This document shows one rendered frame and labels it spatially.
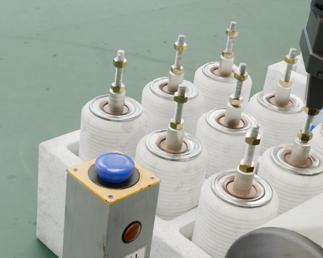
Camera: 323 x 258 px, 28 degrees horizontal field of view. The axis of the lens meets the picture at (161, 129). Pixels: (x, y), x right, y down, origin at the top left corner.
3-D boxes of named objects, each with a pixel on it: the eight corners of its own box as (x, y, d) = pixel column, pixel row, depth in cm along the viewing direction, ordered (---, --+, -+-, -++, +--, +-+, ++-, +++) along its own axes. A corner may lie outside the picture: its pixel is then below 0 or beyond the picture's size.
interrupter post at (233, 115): (231, 118, 94) (235, 98, 92) (242, 125, 92) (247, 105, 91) (219, 122, 92) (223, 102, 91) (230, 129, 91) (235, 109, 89)
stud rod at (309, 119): (297, 149, 84) (311, 98, 80) (297, 145, 85) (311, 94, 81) (305, 150, 84) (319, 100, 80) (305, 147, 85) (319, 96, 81)
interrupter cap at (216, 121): (231, 107, 97) (233, 103, 97) (268, 130, 92) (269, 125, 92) (194, 117, 93) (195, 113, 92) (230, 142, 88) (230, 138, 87)
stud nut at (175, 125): (173, 130, 82) (174, 124, 82) (166, 124, 83) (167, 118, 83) (186, 128, 83) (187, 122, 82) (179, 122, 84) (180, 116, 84)
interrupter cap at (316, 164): (261, 164, 84) (262, 159, 83) (281, 141, 90) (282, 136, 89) (316, 185, 81) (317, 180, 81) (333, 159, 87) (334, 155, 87)
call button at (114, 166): (140, 180, 66) (142, 164, 65) (110, 194, 64) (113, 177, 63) (116, 163, 69) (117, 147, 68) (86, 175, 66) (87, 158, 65)
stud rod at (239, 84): (235, 114, 91) (244, 66, 87) (228, 112, 91) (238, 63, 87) (238, 112, 91) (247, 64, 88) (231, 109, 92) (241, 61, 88)
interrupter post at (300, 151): (286, 162, 85) (291, 141, 83) (292, 154, 87) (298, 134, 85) (303, 169, 84) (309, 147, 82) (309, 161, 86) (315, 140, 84)
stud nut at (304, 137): (296, 139, 83) (298, 133, 82) (297, 133, 84) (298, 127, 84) (311, 142, 83) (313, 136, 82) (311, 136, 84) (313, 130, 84)
